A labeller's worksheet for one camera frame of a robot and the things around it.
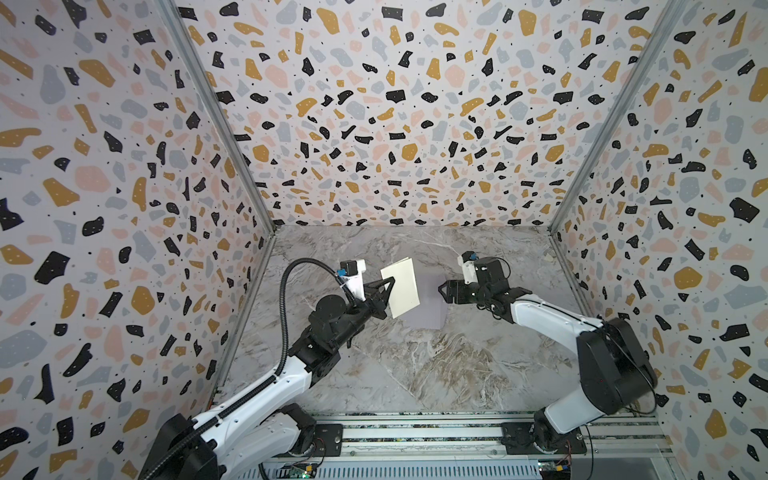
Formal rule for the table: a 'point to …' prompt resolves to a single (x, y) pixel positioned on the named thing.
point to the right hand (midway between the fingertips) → (446, 281)
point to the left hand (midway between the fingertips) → (395, 276)
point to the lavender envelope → (432, 292)
